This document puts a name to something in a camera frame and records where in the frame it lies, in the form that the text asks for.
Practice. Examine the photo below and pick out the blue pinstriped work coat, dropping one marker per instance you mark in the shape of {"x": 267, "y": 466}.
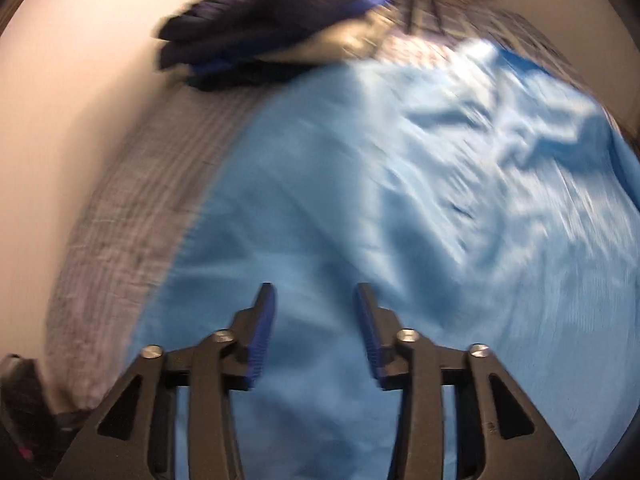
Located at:
{"x": 325, "y": 185}

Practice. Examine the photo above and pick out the blue white striped blanket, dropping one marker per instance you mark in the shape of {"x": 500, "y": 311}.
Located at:
{"x": 130, "y": 220}

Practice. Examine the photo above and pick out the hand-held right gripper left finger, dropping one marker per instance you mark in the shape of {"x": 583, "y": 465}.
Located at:
{"x": 262, "y": 340}

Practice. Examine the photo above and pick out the navy puffer jacket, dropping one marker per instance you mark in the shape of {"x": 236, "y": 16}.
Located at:
{"x": 260, "y": 15}

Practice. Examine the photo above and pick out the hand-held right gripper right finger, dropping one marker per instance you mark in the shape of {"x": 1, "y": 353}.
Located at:
{"x": 367, "y": 340}

